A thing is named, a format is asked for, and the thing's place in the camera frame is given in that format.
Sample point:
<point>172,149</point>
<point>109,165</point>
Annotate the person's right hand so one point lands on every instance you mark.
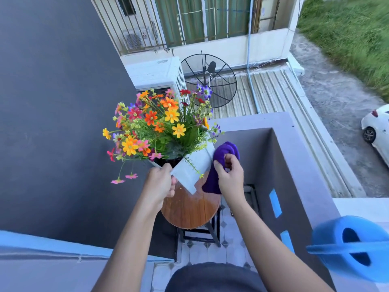
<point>232,182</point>

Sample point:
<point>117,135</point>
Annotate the person's left hand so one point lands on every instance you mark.
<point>158,185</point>

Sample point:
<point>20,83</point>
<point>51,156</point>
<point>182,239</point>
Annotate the person's left thumb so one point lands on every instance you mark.
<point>167,169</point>

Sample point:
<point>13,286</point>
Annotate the person's right thumb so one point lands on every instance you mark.
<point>219,168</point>

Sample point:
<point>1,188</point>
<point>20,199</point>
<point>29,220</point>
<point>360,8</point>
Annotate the purple cloth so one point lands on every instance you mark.
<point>211,179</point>

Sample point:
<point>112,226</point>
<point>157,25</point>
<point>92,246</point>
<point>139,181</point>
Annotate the white square flower pot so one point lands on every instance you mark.
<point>194,170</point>

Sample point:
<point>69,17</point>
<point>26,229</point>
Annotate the person's left forearm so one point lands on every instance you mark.
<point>130,249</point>

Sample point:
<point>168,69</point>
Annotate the person's right forearm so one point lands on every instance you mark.
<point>267,249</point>

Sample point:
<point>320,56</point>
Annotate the colourful artificial flowers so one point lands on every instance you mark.
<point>161,124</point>

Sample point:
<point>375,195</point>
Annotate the round wooden stool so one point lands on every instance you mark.
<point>191,209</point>

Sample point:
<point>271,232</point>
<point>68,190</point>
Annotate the blue tape strip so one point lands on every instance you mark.
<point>287,241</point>
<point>275,203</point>

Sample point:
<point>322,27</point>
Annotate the black satellite dish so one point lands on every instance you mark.
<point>218,85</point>

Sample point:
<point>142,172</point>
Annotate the white air conditioner unit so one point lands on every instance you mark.
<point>152,72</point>

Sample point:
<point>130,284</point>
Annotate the corrugated metal roof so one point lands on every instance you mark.
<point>279,91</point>

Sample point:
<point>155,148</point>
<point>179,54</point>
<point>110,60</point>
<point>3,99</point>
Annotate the person's dark clothing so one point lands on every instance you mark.
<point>212,278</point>

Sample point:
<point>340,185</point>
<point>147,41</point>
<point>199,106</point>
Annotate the blue drain pipe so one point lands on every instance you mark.
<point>249,57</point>

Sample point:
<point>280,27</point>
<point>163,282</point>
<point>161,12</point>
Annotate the small air conditioner unit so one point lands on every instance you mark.
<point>133,41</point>

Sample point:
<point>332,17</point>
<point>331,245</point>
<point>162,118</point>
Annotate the blue watering can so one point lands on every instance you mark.
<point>331,249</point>

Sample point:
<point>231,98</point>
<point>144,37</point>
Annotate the green curtains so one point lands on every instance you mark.
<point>191,21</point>

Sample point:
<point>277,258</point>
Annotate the metal window grille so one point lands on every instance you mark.
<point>109,24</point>

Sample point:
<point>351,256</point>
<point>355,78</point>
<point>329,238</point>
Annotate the white car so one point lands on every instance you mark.
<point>380,130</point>

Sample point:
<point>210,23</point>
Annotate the green grass patch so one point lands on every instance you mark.
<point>349,36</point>

